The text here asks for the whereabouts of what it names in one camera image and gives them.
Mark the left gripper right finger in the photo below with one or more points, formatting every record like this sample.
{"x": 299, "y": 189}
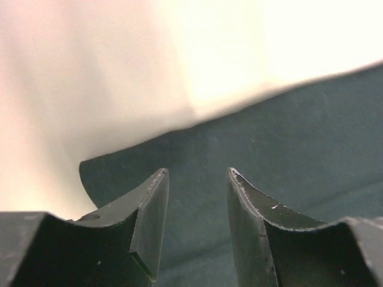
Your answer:
{"x": 274, "y": 245}

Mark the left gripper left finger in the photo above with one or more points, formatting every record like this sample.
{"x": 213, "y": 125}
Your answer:
{"x": 119, "y": 244}

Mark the black t-shirt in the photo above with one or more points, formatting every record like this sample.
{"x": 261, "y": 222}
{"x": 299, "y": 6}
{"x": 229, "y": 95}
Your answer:
{"x": 317, "y": 149}

